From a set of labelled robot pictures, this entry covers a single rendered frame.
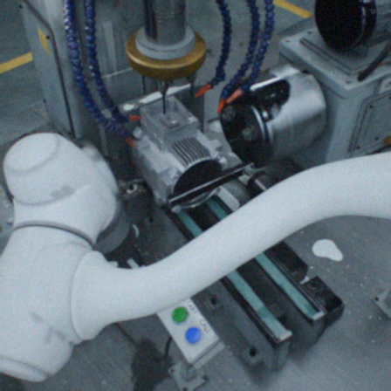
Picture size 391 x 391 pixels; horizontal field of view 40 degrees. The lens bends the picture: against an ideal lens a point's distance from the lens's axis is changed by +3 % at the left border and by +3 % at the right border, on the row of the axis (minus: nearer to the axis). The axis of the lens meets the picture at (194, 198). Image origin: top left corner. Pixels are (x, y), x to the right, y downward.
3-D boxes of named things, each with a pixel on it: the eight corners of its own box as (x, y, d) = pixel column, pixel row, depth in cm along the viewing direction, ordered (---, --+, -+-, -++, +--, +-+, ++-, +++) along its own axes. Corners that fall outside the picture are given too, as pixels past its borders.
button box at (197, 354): (152, 304, 111) (142, 294, 107) (179, 282, 111) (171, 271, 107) (196, 371, 101) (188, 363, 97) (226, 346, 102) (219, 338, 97)
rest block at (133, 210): (119, 214, 156) (114, 185, 147) (140, 204, 159) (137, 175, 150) (128, 227, 152) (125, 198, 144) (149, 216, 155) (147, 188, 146)
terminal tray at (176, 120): (140, 130, 140) (138, 108, 134) (174, 117, 144) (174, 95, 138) (163, 156, 133) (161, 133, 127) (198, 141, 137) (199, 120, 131)
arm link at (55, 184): (63, 184, 82) (40, 264, 75) (0, 120, 69) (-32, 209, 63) (127, 179, 78) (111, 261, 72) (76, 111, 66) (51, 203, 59)
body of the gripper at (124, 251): (137, 233, 80) (159, 258, 87) (113, 199, 85) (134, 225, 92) (97, 264, 79) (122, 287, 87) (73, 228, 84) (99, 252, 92)
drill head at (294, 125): (192, 147, 159) (193, 75, 141) (298, 103, 175) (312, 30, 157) (241, 197, 145) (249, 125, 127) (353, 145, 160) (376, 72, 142)
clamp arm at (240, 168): (246, 166, 141) (164, 202, 132) (247, 157, 139) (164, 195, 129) (254, 174, 139) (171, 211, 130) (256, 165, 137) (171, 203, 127)
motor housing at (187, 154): (131, 178, 149) (124, 124, 135) (188, 154, 156) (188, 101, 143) (167, 223, 138) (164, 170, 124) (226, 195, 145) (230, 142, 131)
